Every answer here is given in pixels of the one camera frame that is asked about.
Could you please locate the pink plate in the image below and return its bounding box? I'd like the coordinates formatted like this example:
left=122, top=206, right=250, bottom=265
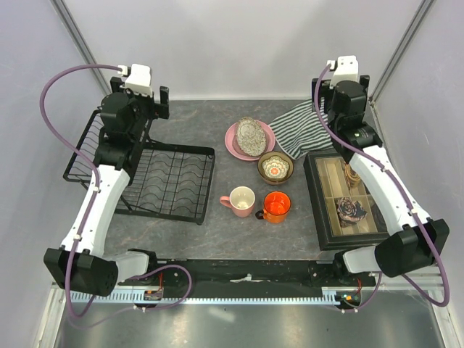
left=225, top=120, right=276, bottom=162

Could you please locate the speckled grey plate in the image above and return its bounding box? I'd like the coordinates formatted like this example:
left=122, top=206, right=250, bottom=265
left=236, top=117, right=267, bottom=157

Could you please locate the patterned small bowl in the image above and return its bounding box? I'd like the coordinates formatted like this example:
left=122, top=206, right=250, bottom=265
left=261, top=156, right=290, bottom=181

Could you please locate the brown bowl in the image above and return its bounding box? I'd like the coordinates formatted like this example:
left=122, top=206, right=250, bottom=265
left=257, top=151, right=294, bottom=186

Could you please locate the orange mug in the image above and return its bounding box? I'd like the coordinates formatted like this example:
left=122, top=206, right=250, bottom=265
left=255, top=191, right=291, bottom=224

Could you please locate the pink mug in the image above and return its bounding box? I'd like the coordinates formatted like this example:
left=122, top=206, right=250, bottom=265
left=220, top=186, right=256, bottom=218

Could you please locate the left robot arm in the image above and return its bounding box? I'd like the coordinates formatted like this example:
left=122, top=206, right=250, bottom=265
left=43, top=71, right=169, bottom=297

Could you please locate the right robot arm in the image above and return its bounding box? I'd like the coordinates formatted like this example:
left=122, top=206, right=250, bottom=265
left=311, top=75, right=450, bottom=286

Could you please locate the striped towel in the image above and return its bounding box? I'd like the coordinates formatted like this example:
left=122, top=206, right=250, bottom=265
left=269, top=99, right=333, bottom=160

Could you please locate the tan rolled tie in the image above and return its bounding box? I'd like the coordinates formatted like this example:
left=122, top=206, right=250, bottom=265
left=343, top=163, right=361, bottom=189

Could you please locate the floral rolled tie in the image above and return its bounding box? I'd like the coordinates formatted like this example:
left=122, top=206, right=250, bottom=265
left=335, top=197, right=368, bottom=228

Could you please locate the black glass-lid display box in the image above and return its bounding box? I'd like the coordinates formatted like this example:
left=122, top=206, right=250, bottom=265
left=303, top=151, right=389, bottom=251

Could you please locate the black rolled tie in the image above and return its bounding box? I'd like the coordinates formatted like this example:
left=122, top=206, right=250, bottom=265
left=370, top=204, right=387, bottom=232

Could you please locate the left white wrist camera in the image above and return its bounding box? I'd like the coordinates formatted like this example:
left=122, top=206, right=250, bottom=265
left=117, top=64, right=153, bottom=98

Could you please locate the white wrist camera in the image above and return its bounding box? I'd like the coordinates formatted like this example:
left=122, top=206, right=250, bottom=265
left=327, top=55, right=359, bottom=89
left=117, top=64, right=153, bottom=98

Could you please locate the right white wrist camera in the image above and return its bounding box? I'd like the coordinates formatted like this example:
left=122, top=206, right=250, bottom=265
left=327, top=55, right=359, bottom=89

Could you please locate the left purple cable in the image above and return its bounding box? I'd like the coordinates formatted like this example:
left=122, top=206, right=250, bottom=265
left=38, top=64, right=124, bottom=329

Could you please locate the purple cable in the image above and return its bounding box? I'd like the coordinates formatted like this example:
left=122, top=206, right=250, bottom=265
left=38, top=64, right=124, bottom=329
left=313, top=65, right=450, bottom=315

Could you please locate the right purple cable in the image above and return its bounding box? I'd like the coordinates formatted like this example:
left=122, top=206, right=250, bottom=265
left=313, top=65, right=450, bottom=315

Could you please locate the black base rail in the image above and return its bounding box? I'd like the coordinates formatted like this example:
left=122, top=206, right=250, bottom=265
left=115, top=257, right=378, bottom=300

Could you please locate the white cable duct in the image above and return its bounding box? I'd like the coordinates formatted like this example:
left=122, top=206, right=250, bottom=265
left=68, top=288, right=344, bottom=305

